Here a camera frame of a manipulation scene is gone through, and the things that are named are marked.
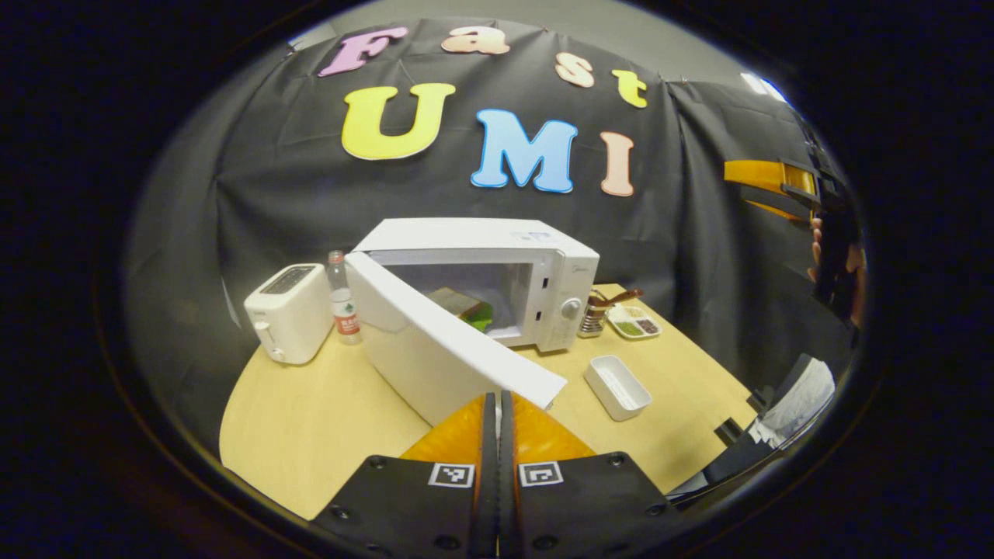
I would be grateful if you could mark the white divided plate with beans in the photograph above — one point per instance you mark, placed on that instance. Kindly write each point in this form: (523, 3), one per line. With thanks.
(635, 322)

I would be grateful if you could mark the clear plastic water bottle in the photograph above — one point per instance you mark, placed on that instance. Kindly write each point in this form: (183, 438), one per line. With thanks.
(344, 310)

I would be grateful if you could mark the white toaster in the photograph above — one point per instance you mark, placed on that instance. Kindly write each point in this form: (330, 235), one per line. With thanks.
(291, 314)

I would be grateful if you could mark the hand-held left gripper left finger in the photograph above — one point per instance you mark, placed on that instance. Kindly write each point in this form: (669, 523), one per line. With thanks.
(488, 497)

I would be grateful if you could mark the white rectangular dish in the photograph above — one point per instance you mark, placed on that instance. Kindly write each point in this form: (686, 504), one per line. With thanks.
(617, 388)

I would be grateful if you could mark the white plastic bag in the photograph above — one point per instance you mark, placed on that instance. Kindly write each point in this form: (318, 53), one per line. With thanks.
(800, 396)

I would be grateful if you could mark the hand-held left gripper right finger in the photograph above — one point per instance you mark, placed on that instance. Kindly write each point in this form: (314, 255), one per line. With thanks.
(509, 497)

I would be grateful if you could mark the brown wooden spoon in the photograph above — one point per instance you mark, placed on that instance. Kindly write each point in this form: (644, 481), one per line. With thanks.
(617, 296)

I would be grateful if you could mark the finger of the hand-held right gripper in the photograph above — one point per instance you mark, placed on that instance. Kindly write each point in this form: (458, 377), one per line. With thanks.
(765, 175)
(780, 206)

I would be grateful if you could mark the ceiling light panel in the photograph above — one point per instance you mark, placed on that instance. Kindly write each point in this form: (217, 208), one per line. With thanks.
(761, 85)

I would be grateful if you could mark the lettuce sandwich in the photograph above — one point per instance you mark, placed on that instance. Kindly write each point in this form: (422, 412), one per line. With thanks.
(458, 304)

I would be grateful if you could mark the white microwave oven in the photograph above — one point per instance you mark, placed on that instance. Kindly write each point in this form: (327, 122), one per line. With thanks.
(435, 365)

